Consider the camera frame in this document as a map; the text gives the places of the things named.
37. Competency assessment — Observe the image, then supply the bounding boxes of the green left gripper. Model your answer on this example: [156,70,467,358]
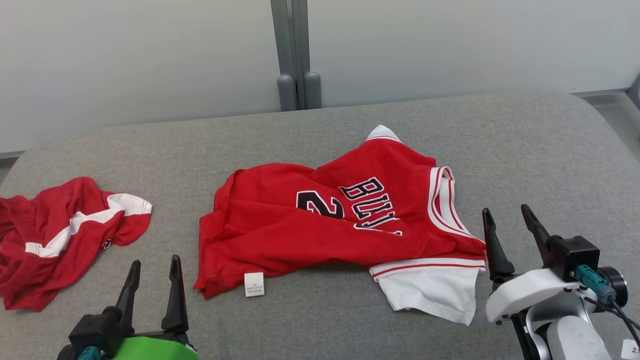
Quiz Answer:
[111,254,200,360]

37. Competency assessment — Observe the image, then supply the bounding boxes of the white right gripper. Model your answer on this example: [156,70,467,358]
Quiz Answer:
[481,203,581,327]

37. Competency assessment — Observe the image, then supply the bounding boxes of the red white-striped basketball shorts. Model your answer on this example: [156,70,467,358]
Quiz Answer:
[0,176,153,313]

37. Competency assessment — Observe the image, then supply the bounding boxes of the red Bulls basketball jersey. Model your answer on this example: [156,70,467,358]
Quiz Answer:
[192,124,487,327]

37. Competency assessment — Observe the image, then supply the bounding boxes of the right teal-plug black cable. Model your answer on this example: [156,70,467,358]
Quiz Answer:
[574,264,640,348]

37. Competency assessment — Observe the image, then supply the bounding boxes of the grey double partition post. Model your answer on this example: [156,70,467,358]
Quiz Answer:
[269,0,324,112]

